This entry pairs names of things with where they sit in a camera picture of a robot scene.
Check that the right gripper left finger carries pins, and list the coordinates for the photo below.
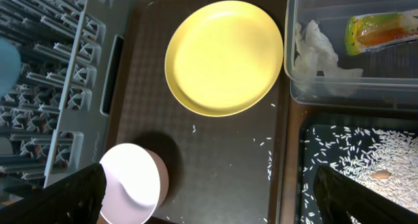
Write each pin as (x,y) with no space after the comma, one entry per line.
(75,199)

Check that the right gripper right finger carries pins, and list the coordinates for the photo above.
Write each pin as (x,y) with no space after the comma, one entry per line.
(339,198)

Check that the white tissue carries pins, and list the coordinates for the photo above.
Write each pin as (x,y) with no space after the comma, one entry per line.
(315,53)

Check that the light blue bowl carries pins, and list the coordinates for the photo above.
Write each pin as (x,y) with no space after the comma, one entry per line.
(10,66)

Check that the green orange snack wrapper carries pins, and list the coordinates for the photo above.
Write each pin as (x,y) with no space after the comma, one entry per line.
(371,32)

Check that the yellow round plate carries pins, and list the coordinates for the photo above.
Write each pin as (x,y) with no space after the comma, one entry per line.
(224,58)

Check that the black food waste tray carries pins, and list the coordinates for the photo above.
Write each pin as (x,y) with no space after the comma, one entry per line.
(307,145)

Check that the clear plastic waste bin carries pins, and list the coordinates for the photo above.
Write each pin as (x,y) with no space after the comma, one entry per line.
(389,78)

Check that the dark brown serving tray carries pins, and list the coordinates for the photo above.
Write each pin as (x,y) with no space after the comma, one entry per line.
(221,170)

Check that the grey plastic dish rack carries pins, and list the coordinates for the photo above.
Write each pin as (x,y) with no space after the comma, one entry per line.
(56,114)

